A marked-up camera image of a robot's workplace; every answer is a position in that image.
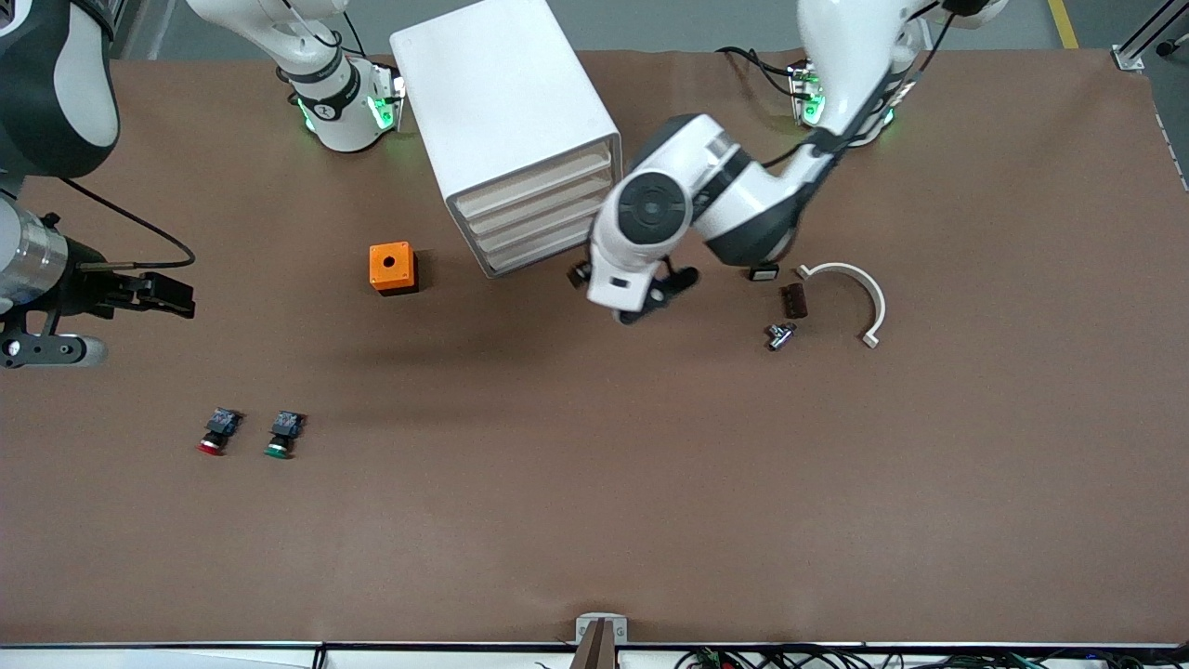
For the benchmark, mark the orange button box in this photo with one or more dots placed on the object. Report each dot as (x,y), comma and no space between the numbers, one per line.
(390,267)

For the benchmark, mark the dark brown terminal block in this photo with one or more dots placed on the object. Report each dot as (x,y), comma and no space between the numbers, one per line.
(795,301)

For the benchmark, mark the brown table cover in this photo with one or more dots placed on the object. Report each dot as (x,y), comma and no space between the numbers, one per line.
(557,465)

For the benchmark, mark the aluminium profile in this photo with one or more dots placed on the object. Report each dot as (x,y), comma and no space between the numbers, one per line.
(1138,46)

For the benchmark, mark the yellow floor tape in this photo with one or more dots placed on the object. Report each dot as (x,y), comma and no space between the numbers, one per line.
(1064,23)

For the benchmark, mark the brown post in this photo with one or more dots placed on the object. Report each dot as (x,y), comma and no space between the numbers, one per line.
(599,652)

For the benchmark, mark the green push button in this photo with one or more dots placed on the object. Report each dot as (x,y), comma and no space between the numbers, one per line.
(279,441)

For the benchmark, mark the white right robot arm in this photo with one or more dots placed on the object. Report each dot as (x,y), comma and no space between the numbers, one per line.
(334,102)

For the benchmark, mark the red push button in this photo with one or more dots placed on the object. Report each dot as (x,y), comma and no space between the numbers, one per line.
(215,437)

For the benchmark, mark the chrome valve fitting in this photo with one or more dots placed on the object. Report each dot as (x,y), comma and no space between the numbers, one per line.
(778,336)

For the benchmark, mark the white square push button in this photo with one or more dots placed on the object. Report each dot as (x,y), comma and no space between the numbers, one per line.
(764,272)

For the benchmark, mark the white frame rail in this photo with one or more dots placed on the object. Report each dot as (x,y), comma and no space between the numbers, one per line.
(139,660)

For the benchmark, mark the grey metal bracket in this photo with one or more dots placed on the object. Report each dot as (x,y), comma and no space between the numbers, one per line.
(585,632)

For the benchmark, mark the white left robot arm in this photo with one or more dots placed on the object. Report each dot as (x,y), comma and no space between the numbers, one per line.
(743,195)

